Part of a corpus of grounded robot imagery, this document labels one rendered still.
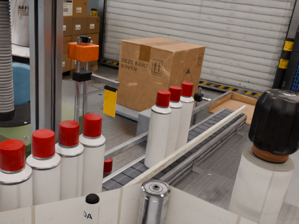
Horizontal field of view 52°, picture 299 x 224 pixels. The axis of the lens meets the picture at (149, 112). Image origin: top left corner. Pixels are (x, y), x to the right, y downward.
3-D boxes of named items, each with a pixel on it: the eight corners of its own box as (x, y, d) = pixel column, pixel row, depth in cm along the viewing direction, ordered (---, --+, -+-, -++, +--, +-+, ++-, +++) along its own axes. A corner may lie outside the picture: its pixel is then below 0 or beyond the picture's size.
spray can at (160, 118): (156, 173, 78) (167, 96, 71) (139, 165, 80) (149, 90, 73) (167, 165, 82) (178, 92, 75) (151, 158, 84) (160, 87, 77)
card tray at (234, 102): (264, 129, 129) (266, 121, 128) (207, 111, 142) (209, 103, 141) (280, 113, 153) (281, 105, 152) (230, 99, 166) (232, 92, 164)
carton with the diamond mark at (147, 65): (163, 120, 120) (173, 51, 111) (115, 103, 131) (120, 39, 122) (195, 103, 144) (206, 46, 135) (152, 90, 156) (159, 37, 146)
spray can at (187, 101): (179, 155, 88) (191, 86, 81) (164, 149, 91) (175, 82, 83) (188, 149, 92) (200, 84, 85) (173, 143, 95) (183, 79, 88)
